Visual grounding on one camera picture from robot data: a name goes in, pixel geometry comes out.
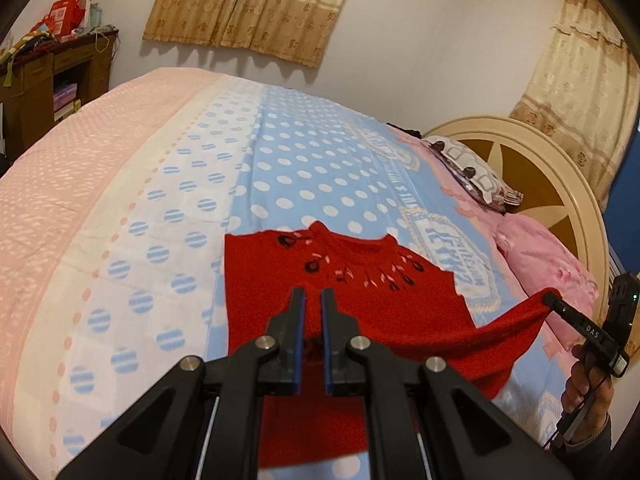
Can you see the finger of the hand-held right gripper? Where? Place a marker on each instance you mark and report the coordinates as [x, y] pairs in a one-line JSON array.
[[575, 320]]

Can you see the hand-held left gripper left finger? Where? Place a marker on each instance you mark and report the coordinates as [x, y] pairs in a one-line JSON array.
[[300, 350]]

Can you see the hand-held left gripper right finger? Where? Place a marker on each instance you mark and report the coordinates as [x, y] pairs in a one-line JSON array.
[[326, 350]]

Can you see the red embroidered sweater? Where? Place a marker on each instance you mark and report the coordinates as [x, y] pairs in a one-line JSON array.
[[425, 310]]

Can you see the person's right forearm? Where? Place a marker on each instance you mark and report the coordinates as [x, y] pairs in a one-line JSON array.
[[592, 445]]

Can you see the person's right hand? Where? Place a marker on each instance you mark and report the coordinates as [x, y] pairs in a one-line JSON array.
[[600, 400]]

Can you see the pink quilt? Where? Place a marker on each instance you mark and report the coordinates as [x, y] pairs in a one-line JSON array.
[[540, 250]]

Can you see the dark blue window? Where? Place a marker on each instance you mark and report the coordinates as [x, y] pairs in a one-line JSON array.
[[625, 210]]

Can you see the cream wooden headboard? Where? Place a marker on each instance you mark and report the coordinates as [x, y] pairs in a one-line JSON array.
[[575, 160]]

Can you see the patterned pillow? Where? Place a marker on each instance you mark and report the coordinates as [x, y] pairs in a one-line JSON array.
[[470, 165]]

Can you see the polka dot bedsheet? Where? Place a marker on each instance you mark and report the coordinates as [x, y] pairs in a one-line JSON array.
[[300, 160]]

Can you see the narrow beige curtain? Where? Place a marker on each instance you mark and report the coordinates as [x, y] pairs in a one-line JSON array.
[[575, 85]]

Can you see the yellow box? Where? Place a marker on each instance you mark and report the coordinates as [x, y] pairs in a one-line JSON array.
[[67, 111]]

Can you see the wide beige curtain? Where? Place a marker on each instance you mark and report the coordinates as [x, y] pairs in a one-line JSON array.
[[250, 10]]

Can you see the pink box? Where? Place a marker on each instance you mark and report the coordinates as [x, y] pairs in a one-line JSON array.
[[65, 96]]

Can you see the brown wooden desk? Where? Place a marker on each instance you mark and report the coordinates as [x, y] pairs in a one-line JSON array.
[[30, 90]]

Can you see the teal bottle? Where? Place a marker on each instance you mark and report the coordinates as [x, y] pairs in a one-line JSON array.
[[96, 15]]

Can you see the red gift box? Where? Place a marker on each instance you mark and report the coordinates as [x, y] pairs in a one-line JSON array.
[[65, 15]]

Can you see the striped green scarf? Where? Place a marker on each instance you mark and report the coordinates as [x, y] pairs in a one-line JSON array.
[[30, 40]]

